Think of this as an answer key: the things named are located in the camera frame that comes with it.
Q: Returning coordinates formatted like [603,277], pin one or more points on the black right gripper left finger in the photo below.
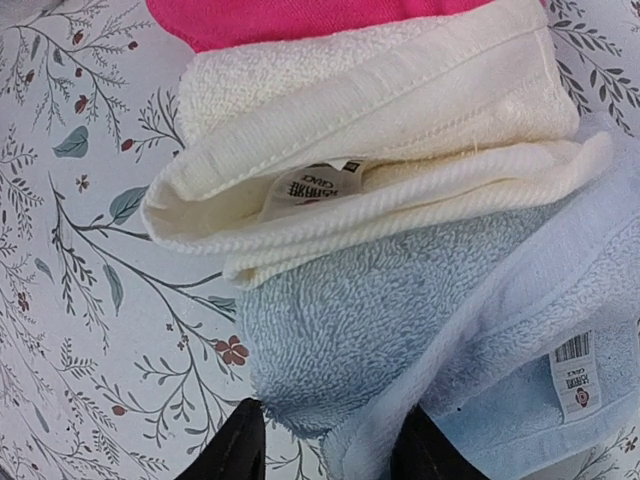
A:
[237,451]

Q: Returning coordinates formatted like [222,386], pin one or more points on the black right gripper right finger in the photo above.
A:
[423,452]

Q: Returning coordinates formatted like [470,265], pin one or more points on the light blue towel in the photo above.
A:
[516,332]

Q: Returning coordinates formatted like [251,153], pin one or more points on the cream white towel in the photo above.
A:
[297,149]

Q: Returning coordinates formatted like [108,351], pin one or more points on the pink towel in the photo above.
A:
[207,25]

